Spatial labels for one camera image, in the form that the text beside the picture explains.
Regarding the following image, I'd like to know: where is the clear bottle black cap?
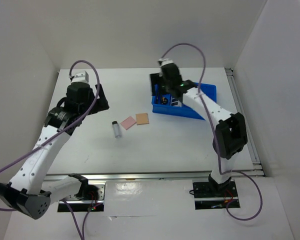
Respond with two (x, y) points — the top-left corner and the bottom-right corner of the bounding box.
(112, 121), (122, 138)

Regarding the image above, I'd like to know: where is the aluminium rail front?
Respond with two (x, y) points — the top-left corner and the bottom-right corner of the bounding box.
(44, 169), (265, 181)

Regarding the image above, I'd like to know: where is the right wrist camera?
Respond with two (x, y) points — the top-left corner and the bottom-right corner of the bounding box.
(158, 58), (174, 67)

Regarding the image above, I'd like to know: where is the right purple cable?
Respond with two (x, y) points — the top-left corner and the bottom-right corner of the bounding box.
(161, 43), (264, 221)

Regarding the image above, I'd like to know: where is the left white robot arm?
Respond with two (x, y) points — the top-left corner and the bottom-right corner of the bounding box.
(0, 82), (109, 220)

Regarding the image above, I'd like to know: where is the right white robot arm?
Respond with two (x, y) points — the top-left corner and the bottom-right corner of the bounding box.
(150, 58), (248, 196)

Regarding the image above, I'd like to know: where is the aluminium rail right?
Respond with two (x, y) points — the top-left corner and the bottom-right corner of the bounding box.
(224, 68), (266, 178)

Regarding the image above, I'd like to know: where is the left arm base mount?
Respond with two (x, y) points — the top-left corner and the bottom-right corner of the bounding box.
(65, 181), (106, 213)

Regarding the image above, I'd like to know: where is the aluminium rail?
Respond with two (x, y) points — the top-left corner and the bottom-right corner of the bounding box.
(224, 68), (266, 178)
(44, 169), (265, 181)

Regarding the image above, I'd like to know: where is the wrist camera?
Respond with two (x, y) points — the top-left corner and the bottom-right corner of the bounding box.
(70, 71), (89, 84)
(158, 58), (174, 67)

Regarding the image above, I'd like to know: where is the pink square compact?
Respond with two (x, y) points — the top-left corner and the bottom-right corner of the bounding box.
(120, 116), (137, 130)

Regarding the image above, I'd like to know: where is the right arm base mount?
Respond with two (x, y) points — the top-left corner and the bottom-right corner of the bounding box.
(189, 181), (241, 210)

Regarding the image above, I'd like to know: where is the small orange black brush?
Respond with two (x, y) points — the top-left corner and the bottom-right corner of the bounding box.
(161, 97), (168, 105)

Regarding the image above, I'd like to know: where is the blue plastic divided bin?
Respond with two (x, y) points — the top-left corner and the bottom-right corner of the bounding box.
(150, 82), (217, 121)

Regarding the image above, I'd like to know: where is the purple cable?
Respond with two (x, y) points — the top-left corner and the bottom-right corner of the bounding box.
(161, 43), (264, 221)
(0, 59), (101, 240)

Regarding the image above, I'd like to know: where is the tan square compact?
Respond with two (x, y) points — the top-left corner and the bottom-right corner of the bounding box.
(135, 113), (150, 125)

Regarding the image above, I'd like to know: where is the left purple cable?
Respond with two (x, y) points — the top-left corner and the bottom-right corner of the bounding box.
(0, 59), (101, 240)

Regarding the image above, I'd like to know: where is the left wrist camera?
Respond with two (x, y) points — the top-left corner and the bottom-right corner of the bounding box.
(70, 71), (89, 84)

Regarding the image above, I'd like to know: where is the thin black makeup brush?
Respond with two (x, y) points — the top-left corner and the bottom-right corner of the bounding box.
(154, 84), (160, 104)

